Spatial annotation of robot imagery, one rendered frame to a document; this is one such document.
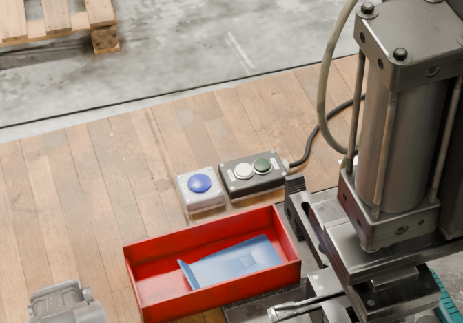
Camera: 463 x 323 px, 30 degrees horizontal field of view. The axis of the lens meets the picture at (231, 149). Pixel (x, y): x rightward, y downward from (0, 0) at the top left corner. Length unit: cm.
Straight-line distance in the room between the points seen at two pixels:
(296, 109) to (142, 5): 179
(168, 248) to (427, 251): 47
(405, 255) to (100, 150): 69
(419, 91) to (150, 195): 74
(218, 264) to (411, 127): 58
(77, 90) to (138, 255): 169
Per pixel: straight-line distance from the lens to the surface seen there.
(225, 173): 146
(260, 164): 146
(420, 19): 85
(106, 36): 309
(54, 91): 302
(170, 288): 136
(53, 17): 310
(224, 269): 137
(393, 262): 106
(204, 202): 143
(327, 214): 114
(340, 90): 165
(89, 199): 149
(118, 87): 300
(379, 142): 90
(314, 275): 127
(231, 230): 139
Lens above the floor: 204
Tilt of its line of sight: 48 degrees down
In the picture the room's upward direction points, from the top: 2 degrees counter-clockwise
